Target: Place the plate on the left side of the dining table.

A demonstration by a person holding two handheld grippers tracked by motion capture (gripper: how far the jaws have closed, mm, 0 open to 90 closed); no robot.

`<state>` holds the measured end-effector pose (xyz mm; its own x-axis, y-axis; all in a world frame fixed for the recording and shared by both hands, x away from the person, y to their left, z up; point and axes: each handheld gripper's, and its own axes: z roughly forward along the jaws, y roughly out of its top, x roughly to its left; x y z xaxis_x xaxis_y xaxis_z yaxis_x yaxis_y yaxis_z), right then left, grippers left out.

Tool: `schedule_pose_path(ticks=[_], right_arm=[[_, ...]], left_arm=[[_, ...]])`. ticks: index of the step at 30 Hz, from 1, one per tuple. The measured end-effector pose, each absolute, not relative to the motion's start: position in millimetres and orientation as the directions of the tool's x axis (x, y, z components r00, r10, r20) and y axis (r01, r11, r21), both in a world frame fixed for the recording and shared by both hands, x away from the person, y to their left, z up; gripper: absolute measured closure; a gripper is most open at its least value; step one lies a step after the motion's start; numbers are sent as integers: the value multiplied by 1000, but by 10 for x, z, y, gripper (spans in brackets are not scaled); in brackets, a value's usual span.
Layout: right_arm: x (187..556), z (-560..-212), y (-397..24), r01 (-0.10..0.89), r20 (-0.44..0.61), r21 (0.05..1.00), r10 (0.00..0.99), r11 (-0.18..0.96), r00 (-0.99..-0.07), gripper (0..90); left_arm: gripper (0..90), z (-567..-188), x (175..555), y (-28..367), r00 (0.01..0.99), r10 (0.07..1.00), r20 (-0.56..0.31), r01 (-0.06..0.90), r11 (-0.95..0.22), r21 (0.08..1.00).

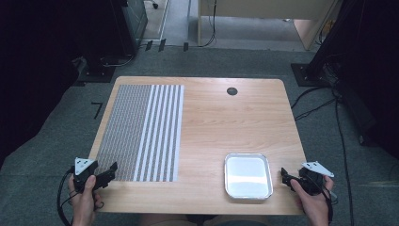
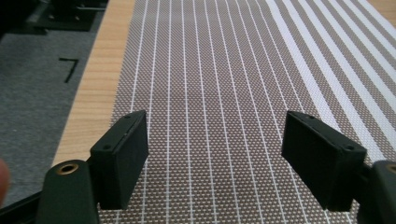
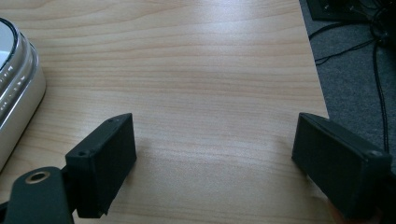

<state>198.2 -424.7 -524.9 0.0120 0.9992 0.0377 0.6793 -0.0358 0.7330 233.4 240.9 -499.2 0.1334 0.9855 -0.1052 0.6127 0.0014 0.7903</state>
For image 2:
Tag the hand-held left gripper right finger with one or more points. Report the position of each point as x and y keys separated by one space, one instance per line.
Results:
x=320 y=161

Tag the brown white striped woven mat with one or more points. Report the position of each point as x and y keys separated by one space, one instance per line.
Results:
x=249 y=93

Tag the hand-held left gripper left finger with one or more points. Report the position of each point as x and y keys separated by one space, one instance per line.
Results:
x=120 y=161

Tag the black metal stand base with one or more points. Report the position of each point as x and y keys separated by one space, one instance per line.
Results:
x=59 y=14

